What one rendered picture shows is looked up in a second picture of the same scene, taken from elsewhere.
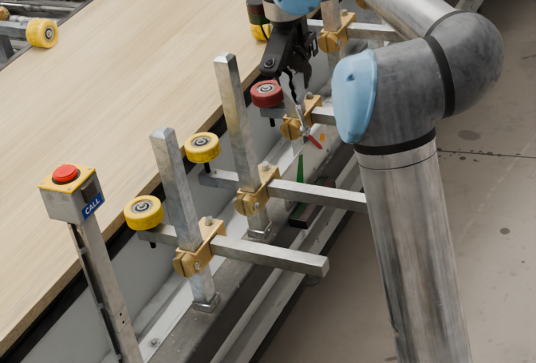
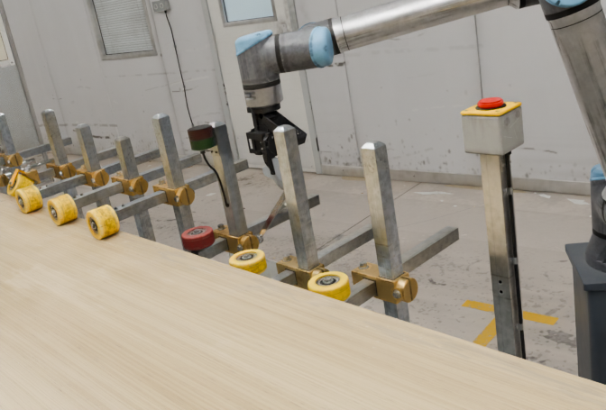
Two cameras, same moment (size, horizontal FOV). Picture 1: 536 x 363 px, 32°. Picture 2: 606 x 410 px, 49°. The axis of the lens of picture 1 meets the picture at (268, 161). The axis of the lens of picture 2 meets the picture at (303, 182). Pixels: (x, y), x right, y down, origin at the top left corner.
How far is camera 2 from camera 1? 1.99 m
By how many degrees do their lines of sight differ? 68
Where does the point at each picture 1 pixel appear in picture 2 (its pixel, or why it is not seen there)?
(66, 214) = (516, 135)
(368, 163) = (593, 11)
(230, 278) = not seen: hidden behind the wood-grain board
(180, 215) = (394, 233)
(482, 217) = not seen: hidden behind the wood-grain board
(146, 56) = (18, 297)
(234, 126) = (302, 196)
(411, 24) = not seen: outside the picture
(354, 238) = not seen: outside the picture
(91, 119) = (101, 325)
